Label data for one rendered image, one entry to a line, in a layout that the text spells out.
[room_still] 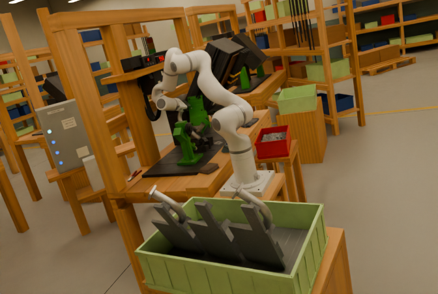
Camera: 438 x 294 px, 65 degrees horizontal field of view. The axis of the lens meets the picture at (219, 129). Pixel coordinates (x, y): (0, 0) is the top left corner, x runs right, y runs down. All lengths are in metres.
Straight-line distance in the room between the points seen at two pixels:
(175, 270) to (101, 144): 1.03
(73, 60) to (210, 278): 1.37
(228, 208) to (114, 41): 1.33
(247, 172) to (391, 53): 7.76
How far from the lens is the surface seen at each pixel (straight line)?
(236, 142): 1.72
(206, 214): 1.19
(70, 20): 2.12
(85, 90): 2.08
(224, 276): 1.22
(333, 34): 4.88
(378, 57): 9.05
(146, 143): 2.46
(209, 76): 1.79
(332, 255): 1.44
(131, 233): 2.33
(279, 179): 1.91
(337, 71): 4.94
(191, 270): 1.29
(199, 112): 2.44
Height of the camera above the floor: 1.67
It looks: 16 degrees down
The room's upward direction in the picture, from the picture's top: 13 degrees counter-clockwise
